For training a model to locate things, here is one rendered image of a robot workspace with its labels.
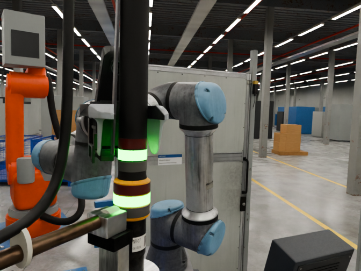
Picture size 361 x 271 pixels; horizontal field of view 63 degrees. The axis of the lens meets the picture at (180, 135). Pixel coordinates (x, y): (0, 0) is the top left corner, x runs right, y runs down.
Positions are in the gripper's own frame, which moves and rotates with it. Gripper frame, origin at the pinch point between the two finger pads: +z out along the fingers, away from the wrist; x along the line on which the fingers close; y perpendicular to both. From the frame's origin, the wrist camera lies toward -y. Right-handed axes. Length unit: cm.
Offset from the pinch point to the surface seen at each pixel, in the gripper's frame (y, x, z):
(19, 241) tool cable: 10.7, 10.8, 5.0
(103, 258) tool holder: 16.5, 3.1, -1.2
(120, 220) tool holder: 11.8, 1.8, 0.4
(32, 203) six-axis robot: 120, 30, -371
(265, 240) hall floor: 167, -250, -269
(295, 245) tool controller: 42, -63, -38
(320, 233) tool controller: 41, -77, -41
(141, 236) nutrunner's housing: 14.7, -1.1, -1.3
